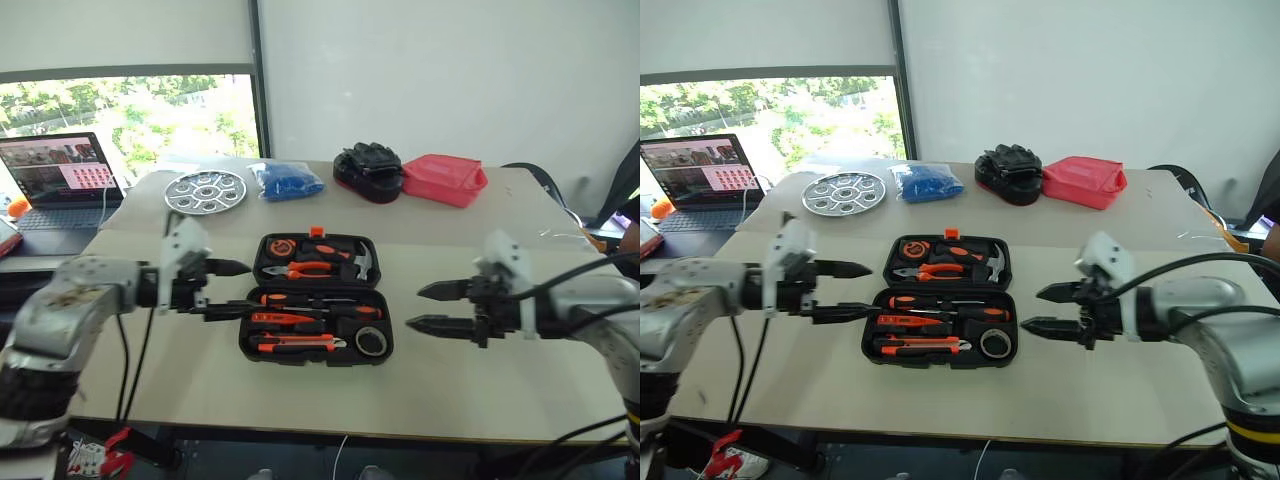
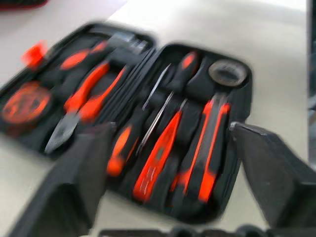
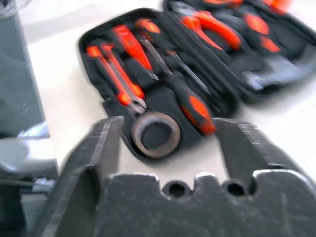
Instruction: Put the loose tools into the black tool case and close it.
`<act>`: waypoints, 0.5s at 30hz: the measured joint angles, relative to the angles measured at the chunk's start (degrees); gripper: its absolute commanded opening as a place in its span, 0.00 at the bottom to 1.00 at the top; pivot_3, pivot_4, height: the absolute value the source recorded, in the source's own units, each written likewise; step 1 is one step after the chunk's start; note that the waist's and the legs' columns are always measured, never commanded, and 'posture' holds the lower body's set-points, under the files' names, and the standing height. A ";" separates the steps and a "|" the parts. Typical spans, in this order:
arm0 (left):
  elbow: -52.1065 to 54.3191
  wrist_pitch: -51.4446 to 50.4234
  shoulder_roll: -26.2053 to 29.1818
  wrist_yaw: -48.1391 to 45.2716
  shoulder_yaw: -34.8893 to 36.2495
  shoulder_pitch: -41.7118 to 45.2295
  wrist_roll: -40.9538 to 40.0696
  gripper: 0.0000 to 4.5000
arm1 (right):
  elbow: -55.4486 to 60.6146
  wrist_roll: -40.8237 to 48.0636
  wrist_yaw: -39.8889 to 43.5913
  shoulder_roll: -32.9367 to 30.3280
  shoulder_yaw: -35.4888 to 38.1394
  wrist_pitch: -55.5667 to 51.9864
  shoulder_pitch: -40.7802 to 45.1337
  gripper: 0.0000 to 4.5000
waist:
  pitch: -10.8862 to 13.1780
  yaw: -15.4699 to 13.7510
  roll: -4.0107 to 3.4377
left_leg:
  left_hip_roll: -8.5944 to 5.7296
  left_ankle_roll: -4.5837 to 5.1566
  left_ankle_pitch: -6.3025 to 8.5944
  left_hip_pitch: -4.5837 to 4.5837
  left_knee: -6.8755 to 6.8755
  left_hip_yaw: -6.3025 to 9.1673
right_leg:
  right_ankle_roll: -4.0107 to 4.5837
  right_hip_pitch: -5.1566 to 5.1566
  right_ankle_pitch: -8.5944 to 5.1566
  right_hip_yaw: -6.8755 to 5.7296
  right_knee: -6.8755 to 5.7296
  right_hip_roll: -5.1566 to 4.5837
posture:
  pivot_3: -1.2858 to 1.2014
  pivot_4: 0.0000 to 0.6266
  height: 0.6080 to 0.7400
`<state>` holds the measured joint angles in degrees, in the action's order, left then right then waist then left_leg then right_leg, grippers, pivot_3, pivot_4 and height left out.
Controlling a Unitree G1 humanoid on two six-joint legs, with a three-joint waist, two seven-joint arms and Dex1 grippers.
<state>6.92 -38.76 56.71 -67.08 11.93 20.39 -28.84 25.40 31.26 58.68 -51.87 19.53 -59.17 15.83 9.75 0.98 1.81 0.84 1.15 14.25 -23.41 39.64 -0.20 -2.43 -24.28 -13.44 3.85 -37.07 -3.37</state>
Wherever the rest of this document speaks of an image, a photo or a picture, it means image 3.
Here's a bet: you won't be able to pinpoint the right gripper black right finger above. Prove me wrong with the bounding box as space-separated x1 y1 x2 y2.
213 118 306 180

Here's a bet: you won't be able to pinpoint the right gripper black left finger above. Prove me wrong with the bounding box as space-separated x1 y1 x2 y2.
34 115 124 237

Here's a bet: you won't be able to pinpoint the black electrical tape roll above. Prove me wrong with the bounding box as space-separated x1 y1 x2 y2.
131 111 182 159

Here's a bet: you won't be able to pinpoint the orange black utility knife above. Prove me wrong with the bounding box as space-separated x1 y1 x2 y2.
85 44 148 116

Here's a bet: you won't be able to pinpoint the orange tester pen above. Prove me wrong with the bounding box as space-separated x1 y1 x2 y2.
111 24 160 81

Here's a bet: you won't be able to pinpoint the black plastic tool case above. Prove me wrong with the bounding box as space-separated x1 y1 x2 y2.
78 0 316 168

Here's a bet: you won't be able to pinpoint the stubby orange black screwdriver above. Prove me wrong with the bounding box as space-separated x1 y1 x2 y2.
241 13 282 54

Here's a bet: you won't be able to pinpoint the grey robot torso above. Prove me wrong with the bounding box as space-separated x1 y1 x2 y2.
0 12 51 139

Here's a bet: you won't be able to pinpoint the black orange handled screwdriver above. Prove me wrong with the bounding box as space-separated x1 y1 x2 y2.
134 18 175 76
166 50 218 136

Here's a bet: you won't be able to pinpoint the orange handled pliers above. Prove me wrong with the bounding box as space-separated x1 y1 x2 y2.
181 9 242 51

